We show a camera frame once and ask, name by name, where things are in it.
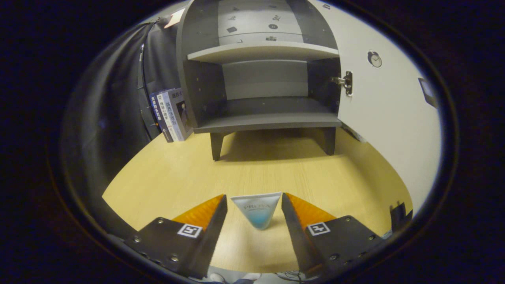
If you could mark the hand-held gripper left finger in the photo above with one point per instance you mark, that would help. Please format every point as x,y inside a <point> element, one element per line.
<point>209,236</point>

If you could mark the grey cabinet shelf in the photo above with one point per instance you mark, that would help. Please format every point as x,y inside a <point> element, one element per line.
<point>260,51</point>

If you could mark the blue white tube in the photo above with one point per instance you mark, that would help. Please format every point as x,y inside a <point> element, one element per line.
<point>257,211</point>

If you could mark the grey cover book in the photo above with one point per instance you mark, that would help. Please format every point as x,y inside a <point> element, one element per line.
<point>183,112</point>

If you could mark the metal door hinge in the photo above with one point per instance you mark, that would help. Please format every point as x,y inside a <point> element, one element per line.
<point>347,82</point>

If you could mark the black backdrop cloth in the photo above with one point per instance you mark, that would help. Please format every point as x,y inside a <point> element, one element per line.
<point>114,98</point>

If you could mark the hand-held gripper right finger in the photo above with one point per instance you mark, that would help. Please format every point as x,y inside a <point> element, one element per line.
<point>298,232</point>

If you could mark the grey cabinet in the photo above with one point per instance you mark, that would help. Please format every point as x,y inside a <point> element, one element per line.
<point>197,79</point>

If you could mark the white spine book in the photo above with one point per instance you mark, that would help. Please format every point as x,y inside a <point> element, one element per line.
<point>170,114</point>

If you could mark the white cabinet door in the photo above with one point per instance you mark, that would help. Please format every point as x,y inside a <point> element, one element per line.
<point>386,118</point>

